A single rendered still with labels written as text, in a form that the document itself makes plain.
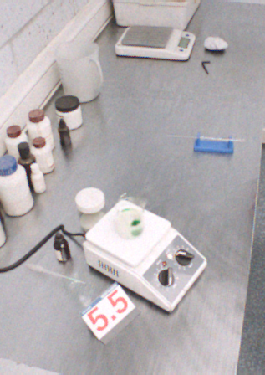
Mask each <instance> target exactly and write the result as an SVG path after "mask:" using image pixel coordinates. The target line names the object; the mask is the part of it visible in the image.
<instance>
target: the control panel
mask: <svg viewBox="0 0 265 375"><path fill-rule="evenodd" d="M179 249H186V250H187V251H188V252H189V253H191V254H194V255H195V258H194V259H193V260H192V261H191V263H190V264H188V265H179V264H178V263H177V262H176V259H175V257H176V252H177V251H178V250H179ZM168 254H171V258H169V257H168ZM162 261H165V262H166V265H163V264H162ZM204 261H205V260H204V259H203V258H202V257H201V256H200V255H199V254H198V253H197V252H196V251H195V250H194V249H193V248H192V247H191V246H190V245H189V244H188V243H187V242H186V241H185V240H184V239H183V238H182V237H181V236H180V235H179V234H178V235H177V236H176V237H175V238H174V239H173V240H172V241H171V242H170V243H169V244H168V245H167V246H166V247H165V248H164V250H163V251H162V252H161V253H160V254H159V256H158V257H157V258H156V259H155V260H154V262H153V263H152V264H151V265H150V266H149V268H148V269H147V270H146V272H145V273H144V274H143V275H142V277H143V278H144V279H146V280H147V281H148V282H149V283H150V284H151V285H152V286H153V287H154V288H156V289H157V290H158V291H159V292H160V293H161V294H162V295H163V296H164V297H165V298H166V299H167V300H168V301H169V302H170V303H172V302H173V301H174V300H175V298H176V297H177V296H178V295H179V294H180V292H181V291H182V289H183V288H184V287H185V286H186V284H187V283H188V281H189V280H190V279H191V277H192V276H193V275H194V274H195V273H196V272H197V271H198V270H199V268H200V267H201V265H202V264H203V263H204ZM168 267H171V268H172V273H173V275H174V276H175V281H174V283H173V284H172V285H171V286H163V285H162V284H161V283H160V281H159V280H158V274H159V272H160V271H161V270H163V269H167V268H168Z"/></svg>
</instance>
